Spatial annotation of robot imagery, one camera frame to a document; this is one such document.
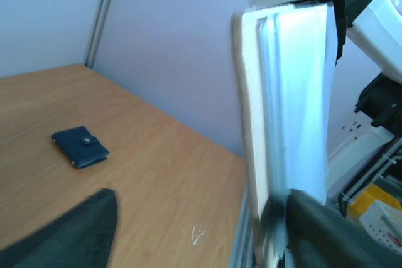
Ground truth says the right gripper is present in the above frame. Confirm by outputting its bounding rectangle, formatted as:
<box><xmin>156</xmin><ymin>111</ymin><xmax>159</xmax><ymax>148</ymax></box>
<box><xmin>291</xmin><ymin>0</ymin><xmax>348</xmax><ymax>59</ymax></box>

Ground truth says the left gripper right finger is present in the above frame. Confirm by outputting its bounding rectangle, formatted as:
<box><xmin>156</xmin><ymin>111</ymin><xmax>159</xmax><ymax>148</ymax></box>
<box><xmin>263</xmin><ymin>190</ymin><xmax>389</xmax><ymax>267</ymax></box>

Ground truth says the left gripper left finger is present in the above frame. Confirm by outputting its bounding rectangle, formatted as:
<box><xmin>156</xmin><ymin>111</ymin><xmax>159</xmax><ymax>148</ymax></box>
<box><xmin>1</xmin><ymin>188</ymin><xmax>118</xmax><ymax>267</ymax></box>

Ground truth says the beige card holder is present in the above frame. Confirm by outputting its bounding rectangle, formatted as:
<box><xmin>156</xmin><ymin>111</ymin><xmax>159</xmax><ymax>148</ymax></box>
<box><xmin>231</xmin><ymin>1</ymin><xmax>334</xmax><ymax>268</ymax></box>

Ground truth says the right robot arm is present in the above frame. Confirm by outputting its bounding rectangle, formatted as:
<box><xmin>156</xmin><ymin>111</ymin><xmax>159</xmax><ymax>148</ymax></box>
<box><xmin>303</xmin><ymin>41</ymin><xmax>394</xmax><ymax>203</ymax></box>

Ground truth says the white perforated basket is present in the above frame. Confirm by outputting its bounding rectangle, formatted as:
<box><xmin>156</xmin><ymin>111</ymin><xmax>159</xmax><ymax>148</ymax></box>
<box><xmin>359</xmin><ymin>201</ymin><xmax>401</xmax><ymax>255</ymax></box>

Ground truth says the yellow bin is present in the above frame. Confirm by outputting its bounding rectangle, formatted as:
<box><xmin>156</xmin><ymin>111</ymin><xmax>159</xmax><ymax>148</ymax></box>
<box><xmin>347</xmin><ymin>184</ymin><xmax>401</xmax><ymax>216</ymax></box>

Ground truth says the dark blue wallet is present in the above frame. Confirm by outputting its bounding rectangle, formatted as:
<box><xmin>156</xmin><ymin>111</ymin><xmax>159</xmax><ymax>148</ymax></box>
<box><xmin>51</xmin><ymin>126</ymin><xmax>109</xmax><ymax>169</ymax></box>

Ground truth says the left aluminium frame post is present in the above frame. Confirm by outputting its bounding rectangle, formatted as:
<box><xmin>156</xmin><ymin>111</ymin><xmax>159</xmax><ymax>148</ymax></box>
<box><xmin>83</xmin><ymin>0</ymin><xmax>111</xmax><ymax>69</ymax></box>

